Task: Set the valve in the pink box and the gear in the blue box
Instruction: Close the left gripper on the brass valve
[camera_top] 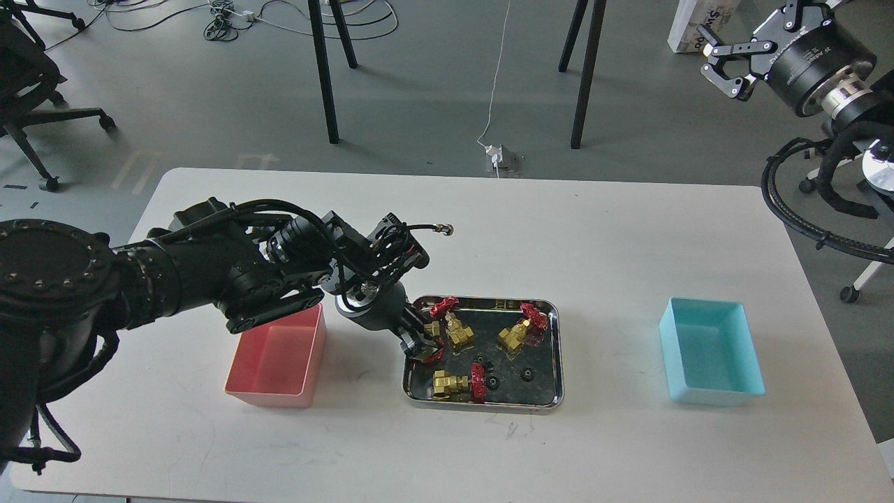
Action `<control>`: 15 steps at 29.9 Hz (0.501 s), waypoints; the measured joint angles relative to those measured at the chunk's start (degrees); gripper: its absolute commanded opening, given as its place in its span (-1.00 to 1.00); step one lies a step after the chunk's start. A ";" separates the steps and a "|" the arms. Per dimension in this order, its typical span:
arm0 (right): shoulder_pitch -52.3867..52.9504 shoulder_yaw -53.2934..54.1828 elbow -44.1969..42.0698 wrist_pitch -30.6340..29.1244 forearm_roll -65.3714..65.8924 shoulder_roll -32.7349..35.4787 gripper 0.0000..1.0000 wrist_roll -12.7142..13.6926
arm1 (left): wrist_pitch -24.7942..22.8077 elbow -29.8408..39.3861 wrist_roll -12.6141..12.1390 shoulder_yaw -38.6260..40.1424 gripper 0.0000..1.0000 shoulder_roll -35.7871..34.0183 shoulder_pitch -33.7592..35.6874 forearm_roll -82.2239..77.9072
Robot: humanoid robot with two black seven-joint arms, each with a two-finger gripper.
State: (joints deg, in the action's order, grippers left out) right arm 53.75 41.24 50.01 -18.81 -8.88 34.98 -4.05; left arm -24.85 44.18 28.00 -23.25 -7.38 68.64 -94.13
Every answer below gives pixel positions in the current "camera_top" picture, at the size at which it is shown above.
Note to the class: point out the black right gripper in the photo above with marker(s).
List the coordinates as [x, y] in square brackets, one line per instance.
[817, 67]

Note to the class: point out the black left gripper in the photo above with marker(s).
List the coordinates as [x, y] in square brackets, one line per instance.
[393, 312]

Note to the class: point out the brass valve red handle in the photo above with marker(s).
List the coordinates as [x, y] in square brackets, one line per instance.
[446, 386]
[431, 346]
[529, 330]
[461, 336]

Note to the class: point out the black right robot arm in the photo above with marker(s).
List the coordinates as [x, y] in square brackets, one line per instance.
[855, 175]

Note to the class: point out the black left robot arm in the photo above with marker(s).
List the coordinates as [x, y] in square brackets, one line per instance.
[66, 293]

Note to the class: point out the white cardboard box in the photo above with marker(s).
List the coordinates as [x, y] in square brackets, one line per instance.
[684, 37]

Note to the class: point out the pink plastic box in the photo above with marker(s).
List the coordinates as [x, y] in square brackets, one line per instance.
[277, 364]

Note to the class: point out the light blue plastic box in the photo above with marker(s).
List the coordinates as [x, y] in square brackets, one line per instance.
[709, 353]

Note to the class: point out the shiny metal tray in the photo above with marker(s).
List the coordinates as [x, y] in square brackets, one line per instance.
[487, 317]

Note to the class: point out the black table leg right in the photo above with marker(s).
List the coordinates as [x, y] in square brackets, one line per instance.
[590, 54]

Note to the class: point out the black table leg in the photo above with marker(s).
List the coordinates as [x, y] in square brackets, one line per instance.
[590, 54]
[322, 63]

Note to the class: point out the white power adapter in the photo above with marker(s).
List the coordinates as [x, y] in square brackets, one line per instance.
[502, 161]

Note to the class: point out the black table leg left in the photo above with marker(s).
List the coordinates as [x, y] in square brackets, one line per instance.
[322, 63]

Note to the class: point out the black office chair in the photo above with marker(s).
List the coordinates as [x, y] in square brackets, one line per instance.
[30, 78]

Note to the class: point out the brass valve red handle top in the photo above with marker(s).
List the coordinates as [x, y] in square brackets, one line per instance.
[461, 336]

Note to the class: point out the brass valve red handle bottom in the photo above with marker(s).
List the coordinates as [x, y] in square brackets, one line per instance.
[446, 386]

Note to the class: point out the black cable bundle floor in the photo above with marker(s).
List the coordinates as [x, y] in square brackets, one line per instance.
[225, 21]

